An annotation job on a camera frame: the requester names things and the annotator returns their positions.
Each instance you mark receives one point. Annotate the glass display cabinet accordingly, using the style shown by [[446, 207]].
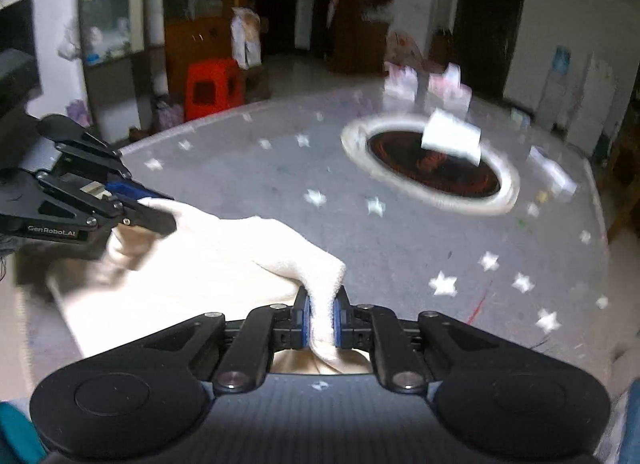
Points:
[[107, 19]]

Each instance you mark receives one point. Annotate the white water dispenser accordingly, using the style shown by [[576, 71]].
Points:
[[575, 94]]

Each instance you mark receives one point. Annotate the dark brown door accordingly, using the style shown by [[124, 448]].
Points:
[[487, 34]]

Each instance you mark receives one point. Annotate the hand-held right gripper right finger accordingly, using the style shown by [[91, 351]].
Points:
[[343, 325]]

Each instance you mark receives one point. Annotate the grey star-print tablecloth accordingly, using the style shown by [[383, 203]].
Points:
[[400, 254]]

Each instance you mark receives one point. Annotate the cream paper bag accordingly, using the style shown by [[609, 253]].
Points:
[[246, 39]]

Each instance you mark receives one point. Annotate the white tissue packet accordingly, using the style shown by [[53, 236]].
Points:
[[400, 85], [450, 90]]

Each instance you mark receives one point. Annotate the white flat packet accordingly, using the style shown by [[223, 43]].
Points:
[[554, 170]]

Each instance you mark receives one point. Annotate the tall wooden shelf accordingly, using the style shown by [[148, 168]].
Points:
[[367, 9]]

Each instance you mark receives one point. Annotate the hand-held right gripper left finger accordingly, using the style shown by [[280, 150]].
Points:
[[301, 325]]

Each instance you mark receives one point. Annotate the white paper cup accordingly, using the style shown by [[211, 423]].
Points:
[[451, 138]]

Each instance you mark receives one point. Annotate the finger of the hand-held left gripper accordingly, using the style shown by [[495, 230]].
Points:
[[131, 191], [106, 165]]

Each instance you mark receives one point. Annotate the pink standing fan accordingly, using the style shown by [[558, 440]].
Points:
[[406, 46]]

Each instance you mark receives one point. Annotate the white vertical pipe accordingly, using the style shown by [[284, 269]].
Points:
[[156, 24]]

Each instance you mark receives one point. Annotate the cream white cloth garment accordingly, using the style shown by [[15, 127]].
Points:
[[225, 269]]

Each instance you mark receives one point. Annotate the brown wooden cabinet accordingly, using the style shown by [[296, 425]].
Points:
[[200, 39]]

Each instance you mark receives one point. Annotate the round black built-in hotplate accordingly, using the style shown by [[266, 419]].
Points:
[[435, 169]]

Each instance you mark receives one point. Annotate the purple plastic bag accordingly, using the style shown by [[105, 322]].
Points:
[[79, 113], [167, 113]]

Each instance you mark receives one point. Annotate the red plastic stool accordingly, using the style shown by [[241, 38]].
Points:
[[212, 89]]

